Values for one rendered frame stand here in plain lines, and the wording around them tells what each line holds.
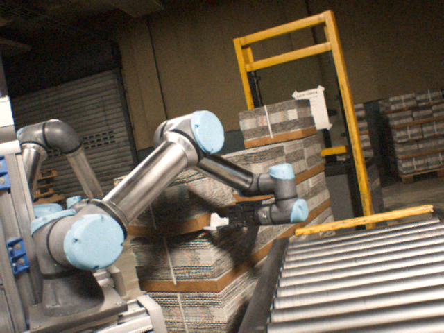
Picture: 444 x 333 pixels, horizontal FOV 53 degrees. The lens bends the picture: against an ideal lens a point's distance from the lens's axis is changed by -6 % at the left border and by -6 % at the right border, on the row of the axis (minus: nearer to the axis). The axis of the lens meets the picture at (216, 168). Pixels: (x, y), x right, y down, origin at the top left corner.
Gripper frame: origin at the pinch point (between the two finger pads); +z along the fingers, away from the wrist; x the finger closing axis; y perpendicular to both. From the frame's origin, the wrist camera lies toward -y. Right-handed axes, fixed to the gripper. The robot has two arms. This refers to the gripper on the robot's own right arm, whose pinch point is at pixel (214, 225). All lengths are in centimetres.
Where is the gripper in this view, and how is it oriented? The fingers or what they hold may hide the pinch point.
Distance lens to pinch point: 167.7
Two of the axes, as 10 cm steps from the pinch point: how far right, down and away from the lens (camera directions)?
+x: -5.2, 1.4, -8.4
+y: -1.9, -9.8, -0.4
